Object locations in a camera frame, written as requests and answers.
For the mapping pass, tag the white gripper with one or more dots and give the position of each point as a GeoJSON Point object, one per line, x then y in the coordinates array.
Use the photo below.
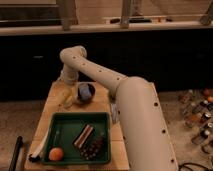
{"type": "Point", "coordinates": [69, 76]}

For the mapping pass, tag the yellow banana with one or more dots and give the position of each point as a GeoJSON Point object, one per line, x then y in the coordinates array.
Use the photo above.
{"type": "Point", "coordinates": [66, 98]}

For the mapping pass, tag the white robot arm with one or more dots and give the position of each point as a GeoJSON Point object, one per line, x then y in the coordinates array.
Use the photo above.
{"type": "Point", "coordinates": [145, 132]}

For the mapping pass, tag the green plastic tray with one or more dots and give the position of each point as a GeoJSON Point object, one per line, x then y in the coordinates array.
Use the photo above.
{"type": "Point", "coordinates": [64, 129]}

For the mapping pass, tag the white cloth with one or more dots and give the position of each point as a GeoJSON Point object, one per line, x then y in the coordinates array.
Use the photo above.
{"type": "Point", "coordinates": [114, 113]}

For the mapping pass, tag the dark grape bunch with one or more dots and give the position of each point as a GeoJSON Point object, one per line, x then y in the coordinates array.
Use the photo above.
{"type": "Point", "coordinates": [92, 150]}

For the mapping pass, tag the orange fruit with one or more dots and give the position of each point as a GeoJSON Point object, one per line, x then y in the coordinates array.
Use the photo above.
{"type": "Point", "coordinates": [56, 154]}

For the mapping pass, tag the spice bottles group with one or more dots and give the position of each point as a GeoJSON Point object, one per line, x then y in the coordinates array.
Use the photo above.
{"type": "Point", "coordinates": [195, 114]}

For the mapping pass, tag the black handle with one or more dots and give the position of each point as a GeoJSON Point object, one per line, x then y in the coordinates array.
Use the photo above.
{"type": "Point", "coordinates": [18, 145]}

